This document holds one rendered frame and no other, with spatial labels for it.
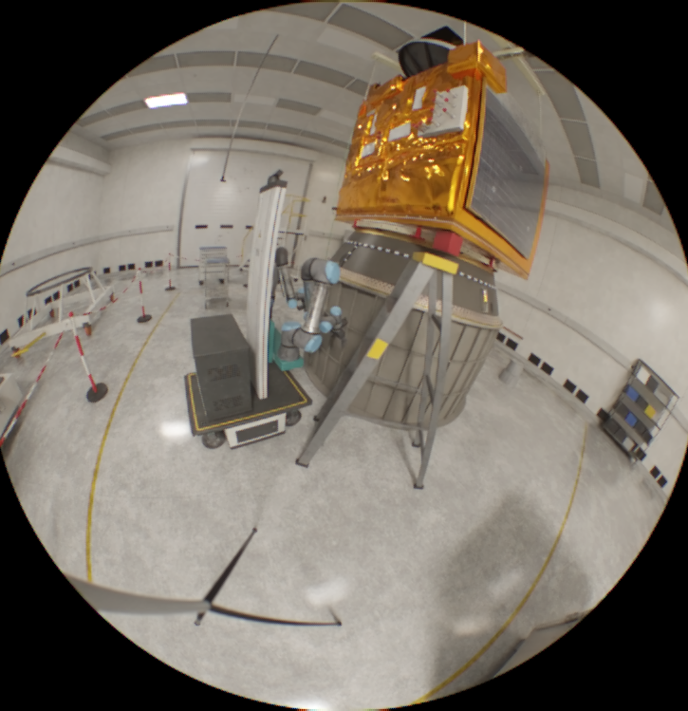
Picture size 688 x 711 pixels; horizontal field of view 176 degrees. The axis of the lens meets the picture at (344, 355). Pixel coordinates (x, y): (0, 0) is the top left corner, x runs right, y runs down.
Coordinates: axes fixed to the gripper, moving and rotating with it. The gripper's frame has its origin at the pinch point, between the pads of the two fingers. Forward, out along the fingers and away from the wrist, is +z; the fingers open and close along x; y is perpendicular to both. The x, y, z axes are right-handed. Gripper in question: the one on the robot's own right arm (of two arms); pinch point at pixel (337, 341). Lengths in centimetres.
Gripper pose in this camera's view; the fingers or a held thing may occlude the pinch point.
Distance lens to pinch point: 172.6
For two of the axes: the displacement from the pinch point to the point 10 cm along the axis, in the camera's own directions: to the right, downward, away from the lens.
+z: 0.2, 6.3, 7.7
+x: 6.5, 5.8, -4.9
